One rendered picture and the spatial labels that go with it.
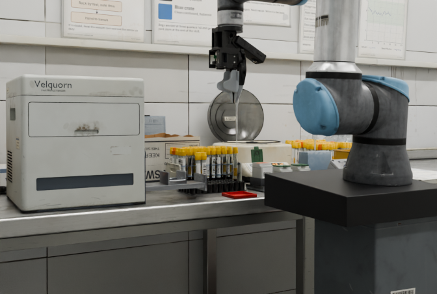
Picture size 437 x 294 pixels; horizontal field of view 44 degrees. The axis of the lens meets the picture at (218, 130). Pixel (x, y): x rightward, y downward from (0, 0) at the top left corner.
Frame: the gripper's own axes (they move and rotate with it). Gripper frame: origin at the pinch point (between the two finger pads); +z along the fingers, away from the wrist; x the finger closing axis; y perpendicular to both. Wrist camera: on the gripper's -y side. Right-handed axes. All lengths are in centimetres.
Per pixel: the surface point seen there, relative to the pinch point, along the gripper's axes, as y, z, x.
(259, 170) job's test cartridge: -3.8, 20.2, 6.1
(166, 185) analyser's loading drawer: 26.4, 22.0, 10.8
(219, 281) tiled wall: -22, 70, -51
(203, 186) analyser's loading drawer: 16.3, 22.9, 11.3
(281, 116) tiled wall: -51, 5, -50
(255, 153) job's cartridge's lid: -5.2, 15.9, 2.2
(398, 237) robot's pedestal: -7, 30, 54
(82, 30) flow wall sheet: 31, -24, -51
